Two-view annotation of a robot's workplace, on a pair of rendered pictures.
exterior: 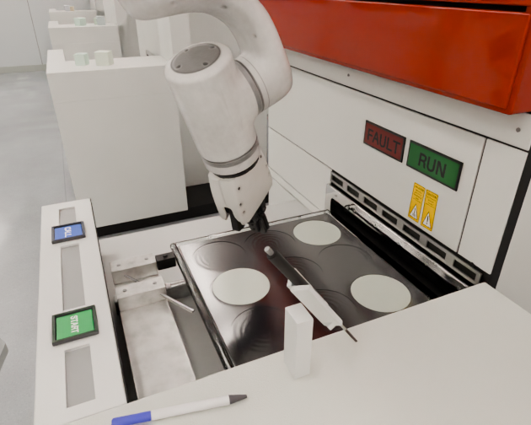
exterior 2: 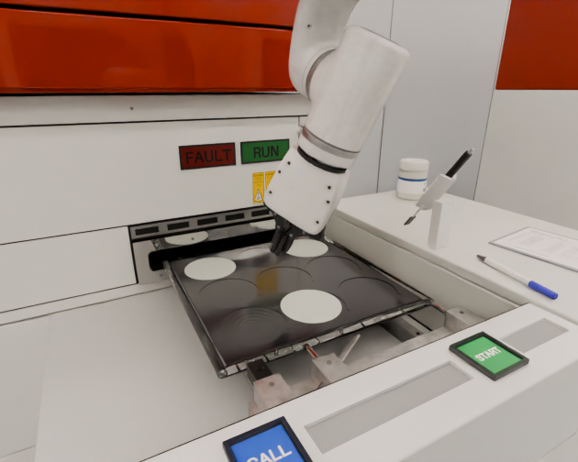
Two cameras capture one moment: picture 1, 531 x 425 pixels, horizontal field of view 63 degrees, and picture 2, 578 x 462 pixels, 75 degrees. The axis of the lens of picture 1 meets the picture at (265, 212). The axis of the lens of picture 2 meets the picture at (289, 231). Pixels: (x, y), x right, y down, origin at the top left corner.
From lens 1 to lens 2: 0.89 m
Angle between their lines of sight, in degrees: 84
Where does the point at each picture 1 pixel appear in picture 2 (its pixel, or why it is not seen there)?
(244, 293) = (322, 302)
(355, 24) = (175, 45)
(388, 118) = (207, 134)
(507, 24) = not seen: hidden behind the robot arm
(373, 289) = (303, 249)
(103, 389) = (532, 316)
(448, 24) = (286, 41)
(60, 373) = (548, 346)
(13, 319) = not seen: outside the picture
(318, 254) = (252, 268)
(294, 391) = (456, 246)
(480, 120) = (293, 106)
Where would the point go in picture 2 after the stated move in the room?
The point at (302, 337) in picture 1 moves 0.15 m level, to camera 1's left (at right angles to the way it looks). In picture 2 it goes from (449, 212) to (499, 245)
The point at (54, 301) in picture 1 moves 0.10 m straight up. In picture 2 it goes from (465, 394) to (484, 302)
